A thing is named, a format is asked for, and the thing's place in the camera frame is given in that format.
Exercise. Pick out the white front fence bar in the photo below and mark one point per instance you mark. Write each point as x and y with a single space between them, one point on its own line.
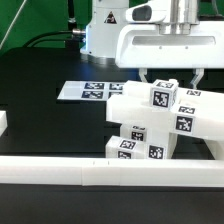
111 172

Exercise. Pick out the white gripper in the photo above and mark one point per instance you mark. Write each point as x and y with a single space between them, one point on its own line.
168 34

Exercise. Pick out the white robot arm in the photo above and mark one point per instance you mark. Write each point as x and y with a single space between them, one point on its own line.
108 19

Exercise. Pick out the white chair back frame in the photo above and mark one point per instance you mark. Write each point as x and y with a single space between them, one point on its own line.
195 113

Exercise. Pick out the white right fence bar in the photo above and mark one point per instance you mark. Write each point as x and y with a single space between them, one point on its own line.
216 148

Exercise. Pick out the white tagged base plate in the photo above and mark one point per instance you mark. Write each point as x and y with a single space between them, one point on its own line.
89 90

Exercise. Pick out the white left fence bar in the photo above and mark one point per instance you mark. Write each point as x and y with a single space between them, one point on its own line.
3 122

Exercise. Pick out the white chair seat part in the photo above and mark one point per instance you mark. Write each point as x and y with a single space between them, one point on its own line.
161 144

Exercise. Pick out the black vertical post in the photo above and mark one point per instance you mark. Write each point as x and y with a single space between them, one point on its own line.
71 11

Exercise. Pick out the white fence bar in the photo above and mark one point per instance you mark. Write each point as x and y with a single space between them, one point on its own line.
216 148
111 172
3 122

